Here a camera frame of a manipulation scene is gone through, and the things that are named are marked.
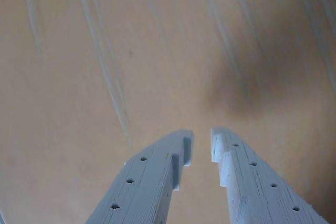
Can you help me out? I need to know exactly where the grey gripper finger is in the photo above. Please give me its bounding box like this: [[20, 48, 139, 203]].
[[86, 129, 195, 224], [211, 126, 329, 224]]

